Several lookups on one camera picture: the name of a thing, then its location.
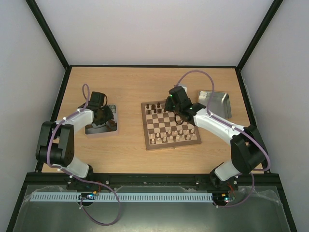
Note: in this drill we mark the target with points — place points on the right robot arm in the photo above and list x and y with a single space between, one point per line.
247 146

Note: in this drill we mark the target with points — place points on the metal tin tray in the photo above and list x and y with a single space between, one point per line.
104 130
220 103

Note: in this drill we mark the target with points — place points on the wooden chess board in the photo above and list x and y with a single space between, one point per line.
163 122

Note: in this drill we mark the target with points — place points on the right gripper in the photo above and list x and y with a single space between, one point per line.
168 104

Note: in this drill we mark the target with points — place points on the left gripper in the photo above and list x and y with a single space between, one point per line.
110 117

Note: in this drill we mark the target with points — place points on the light blue cable duct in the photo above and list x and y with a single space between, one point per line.
123 197

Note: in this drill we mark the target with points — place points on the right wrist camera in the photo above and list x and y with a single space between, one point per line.
182 85

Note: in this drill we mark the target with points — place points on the black frame base rail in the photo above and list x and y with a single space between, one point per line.
195 181

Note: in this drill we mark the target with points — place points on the right metal tin tray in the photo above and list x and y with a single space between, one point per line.
220 103

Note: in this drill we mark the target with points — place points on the left metal tin tray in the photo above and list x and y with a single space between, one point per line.
104 130

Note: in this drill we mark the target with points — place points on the dark chess piece in tray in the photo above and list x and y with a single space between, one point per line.
112 124

